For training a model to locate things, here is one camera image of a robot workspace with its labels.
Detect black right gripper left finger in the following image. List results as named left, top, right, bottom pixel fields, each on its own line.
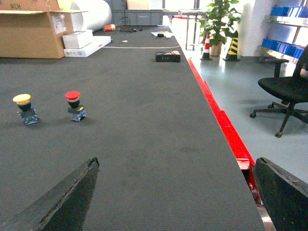
left=0, top=157, right=99, bottom=231

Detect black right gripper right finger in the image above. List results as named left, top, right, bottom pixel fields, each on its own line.
left=254, top=157, right=308, bottom=231

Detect black office chair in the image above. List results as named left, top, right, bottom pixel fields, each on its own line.
left=250, top=47, right=308, bottom=138

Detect yellow black striped cone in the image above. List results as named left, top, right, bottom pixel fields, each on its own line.
left=223, top=31, right=239, bottom=62

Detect red white traffic cone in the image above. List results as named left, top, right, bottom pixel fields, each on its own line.
left=200, top=34, right=212, bottom=61

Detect white small box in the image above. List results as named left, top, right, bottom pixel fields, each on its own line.
left=63, top=30, right=94, bottom=49

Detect white flat box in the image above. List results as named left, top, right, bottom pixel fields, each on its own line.
left=64, top=36, right=112, bottom=58

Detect black rectangular box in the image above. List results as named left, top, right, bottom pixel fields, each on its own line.
left=155, top=51, right=181, bottom=63

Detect large open cardboard box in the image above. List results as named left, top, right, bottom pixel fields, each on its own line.
left=0, top=10, right=82, bottom=59

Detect green potted plant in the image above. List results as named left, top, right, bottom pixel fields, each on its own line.
left=200, top=0, right=242, bottom=56

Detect large white roll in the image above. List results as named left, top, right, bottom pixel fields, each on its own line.
left=70, top=0, right=112, bottom=31

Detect grey plastic crate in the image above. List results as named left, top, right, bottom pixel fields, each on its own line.
left=112, top=10, right=164, bottom=26

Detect red push button switch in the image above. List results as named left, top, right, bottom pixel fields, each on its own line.
left=64, top=91, right=86, bottom=122

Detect yellow push button switch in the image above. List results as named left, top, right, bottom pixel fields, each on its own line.
left=13, top=93, right=39, bottom=126

